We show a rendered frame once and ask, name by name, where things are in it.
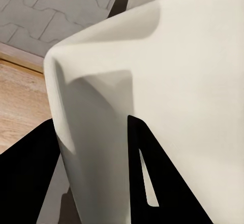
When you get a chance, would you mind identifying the bowl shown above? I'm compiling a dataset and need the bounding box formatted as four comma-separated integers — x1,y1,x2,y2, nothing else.
44,0,244,224

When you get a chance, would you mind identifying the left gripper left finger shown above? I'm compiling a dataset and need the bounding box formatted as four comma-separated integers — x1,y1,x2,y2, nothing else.
0,119,60,224

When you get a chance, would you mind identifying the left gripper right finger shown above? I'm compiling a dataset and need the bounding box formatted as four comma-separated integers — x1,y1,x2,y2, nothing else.
127,115,214,224

